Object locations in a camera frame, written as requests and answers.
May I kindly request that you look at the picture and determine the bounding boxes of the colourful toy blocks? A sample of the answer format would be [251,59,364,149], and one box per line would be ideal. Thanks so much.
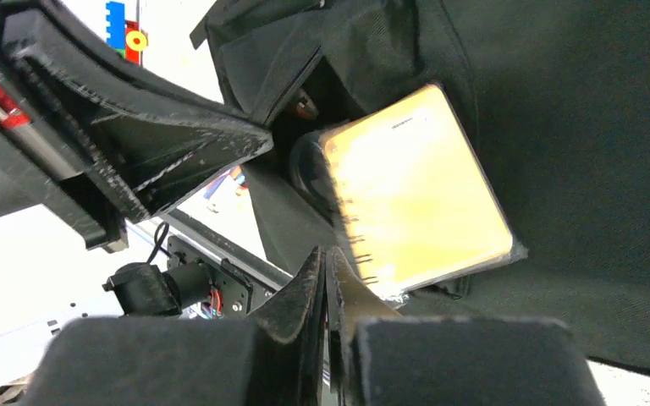
[105,0,149,66]

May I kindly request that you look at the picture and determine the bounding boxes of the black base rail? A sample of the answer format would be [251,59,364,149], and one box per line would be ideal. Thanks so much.
[102,210,292,320]

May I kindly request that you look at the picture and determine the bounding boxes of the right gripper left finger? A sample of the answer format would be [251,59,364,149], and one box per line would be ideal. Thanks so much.
[23,247,325,406]

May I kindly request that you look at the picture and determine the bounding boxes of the orange snack packet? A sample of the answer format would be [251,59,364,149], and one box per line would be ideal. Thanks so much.
[320,84,526,300]

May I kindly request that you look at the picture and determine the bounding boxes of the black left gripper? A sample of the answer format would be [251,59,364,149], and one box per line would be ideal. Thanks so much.
[0,1,273,253]

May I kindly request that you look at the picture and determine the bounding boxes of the black student backpack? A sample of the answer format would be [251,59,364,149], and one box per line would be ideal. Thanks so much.
[190,1,650,372]

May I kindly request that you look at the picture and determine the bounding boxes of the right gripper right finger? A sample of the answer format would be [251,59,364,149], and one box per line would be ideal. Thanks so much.
[326,247,603,405]

